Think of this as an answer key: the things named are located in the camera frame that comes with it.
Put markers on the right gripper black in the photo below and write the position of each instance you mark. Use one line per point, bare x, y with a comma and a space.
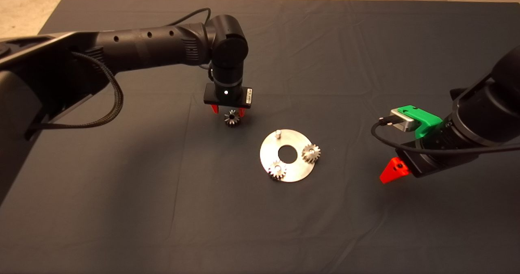
436, 163

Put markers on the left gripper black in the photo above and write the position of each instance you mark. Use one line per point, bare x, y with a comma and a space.
247, 97

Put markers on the small steel planetary gear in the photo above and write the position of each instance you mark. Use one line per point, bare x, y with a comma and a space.
232, 119
277, 171
315, 156

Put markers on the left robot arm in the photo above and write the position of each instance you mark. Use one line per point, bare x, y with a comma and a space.
142, 46

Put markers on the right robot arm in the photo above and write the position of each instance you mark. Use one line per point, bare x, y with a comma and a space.
487, 107

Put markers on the round metal carrier plate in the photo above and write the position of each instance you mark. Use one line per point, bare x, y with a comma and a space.
292, 173

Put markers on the long black braided sleeve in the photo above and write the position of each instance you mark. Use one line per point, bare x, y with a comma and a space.
118, 99

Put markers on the dark grey table cloth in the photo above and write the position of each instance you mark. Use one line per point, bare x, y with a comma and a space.
292, 225

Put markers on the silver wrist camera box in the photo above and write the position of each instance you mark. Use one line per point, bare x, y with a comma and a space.
403, 121

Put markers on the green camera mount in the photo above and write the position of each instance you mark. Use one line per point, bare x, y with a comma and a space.
424, 118

